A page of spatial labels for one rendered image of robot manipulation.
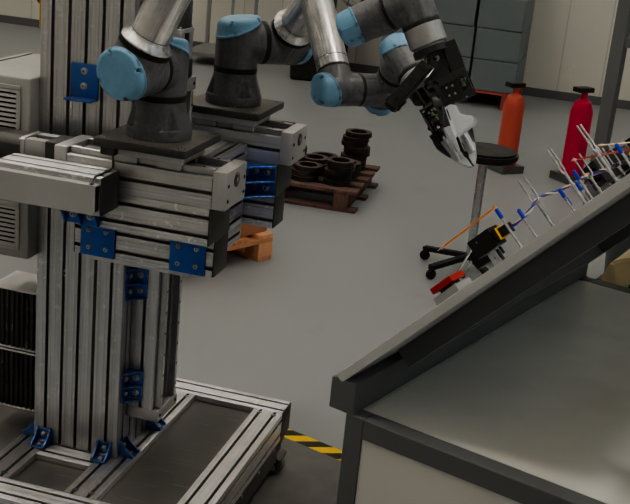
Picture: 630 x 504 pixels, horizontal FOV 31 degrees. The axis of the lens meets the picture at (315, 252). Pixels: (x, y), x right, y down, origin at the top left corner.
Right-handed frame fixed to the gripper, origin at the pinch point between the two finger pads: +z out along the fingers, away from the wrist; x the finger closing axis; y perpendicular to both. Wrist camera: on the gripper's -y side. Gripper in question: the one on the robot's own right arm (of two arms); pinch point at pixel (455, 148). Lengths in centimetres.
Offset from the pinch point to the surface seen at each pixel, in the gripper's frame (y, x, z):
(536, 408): -3, 3, 54
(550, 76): 34, 882, -38
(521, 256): 6.7, -32.9, 20.6
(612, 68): 38, 88, -6
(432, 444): -21, -21, 49
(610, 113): 34, 90, 5
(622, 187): 25, -41, 15
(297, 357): -101, 196, 53
